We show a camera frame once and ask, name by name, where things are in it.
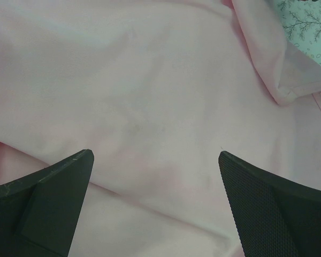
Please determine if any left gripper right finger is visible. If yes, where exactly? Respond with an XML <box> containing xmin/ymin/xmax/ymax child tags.
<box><xmin>218</xmin><ymin>151</ymin><xmax>321</xmax><ymax>256</ymax></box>

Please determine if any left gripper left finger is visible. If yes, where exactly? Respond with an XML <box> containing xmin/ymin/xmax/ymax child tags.
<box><xmin>0</xmin><ymin>149</ymin><xmax>94</xmax><ymax>256</ymax></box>

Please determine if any pink t-shirt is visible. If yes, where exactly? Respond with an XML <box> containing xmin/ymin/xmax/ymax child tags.
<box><xmin>0</xmin><ymin>1</ymin><xmax>321</xmax><ymax>256</ymax></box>

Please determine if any floral patterned table mat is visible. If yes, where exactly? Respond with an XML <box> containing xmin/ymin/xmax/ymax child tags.
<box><xmin>273</xmin><ymin>0</ymin><xmax>321</xmax><ymax>66</ymax></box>

